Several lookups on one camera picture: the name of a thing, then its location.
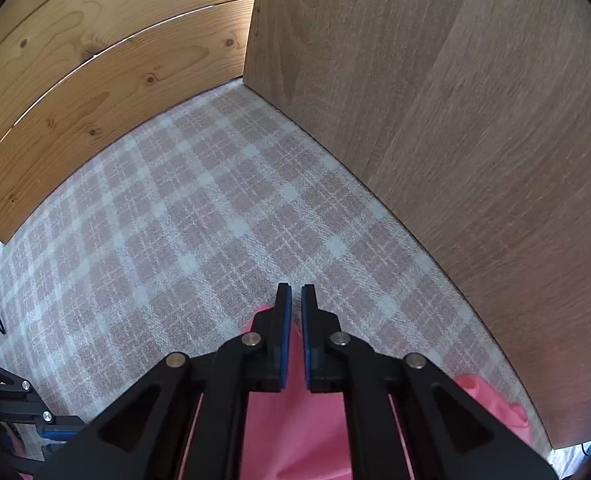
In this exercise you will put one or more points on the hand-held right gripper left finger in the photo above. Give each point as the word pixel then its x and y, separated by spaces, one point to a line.
pixel 285 360

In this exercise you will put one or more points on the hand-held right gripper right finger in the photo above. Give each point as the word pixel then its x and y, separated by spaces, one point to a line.
pixel 306 360

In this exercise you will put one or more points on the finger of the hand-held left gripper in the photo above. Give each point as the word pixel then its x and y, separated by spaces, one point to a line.
pixel 60 430

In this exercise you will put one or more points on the pink shirt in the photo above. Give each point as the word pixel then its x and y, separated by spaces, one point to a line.
pixel 295 435

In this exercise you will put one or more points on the pink plaid blanket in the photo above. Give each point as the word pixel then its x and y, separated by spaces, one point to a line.
pixel 200 235

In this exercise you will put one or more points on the light wooden cabinet panel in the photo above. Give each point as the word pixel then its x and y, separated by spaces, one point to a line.
pixel 450 135

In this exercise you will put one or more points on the pine wood slat board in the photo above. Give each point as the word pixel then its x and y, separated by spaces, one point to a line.
pixel 100 85

